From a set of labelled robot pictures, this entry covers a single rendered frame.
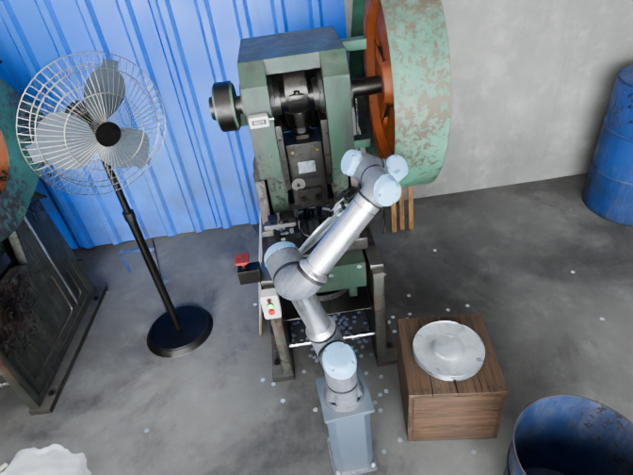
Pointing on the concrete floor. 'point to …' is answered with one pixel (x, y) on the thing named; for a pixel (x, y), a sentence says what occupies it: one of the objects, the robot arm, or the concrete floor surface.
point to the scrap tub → (570, 438)
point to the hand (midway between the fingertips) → (338, 211)
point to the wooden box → (449, 390)
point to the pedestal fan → (48, 131)
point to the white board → (259, 282)
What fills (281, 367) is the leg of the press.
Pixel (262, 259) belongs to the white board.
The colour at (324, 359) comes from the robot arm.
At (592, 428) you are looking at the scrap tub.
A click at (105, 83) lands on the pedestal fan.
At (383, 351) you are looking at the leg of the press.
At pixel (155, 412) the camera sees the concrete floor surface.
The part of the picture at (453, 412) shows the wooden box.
